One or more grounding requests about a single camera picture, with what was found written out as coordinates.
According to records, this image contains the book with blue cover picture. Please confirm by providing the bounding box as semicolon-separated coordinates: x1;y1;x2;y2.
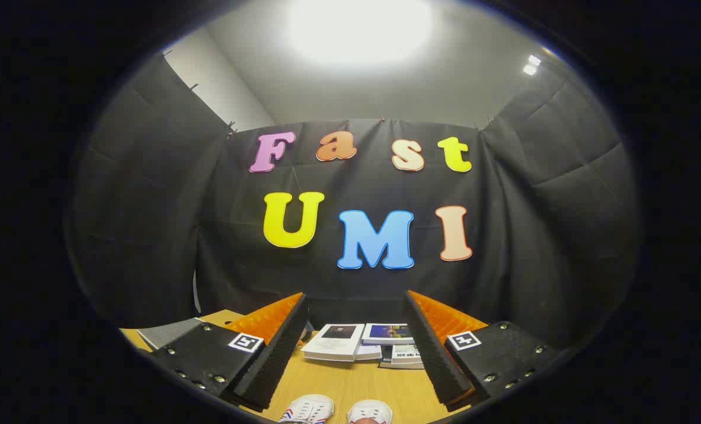
362;323;414;346

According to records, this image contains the white shoe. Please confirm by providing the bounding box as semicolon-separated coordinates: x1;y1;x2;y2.
278;394;335;424
348;399;394;424

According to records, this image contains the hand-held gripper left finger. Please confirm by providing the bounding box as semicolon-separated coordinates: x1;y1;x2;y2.
150;293;310;413

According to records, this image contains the large ceiling light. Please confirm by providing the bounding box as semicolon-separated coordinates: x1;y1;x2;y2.
288;0;433;65

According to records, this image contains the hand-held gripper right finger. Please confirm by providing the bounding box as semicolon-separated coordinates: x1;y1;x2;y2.
405;290;563;413

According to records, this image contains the dark book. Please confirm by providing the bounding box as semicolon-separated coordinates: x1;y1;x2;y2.
378;352;424;370

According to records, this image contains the book with pale teal cover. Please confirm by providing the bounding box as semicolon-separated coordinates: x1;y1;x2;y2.
390;343;424;366

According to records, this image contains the white book with portrait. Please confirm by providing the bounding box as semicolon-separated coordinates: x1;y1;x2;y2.
301;323;366;362

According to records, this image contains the grey fabric storage box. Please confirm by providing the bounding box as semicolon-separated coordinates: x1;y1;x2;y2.
137;318;207;352

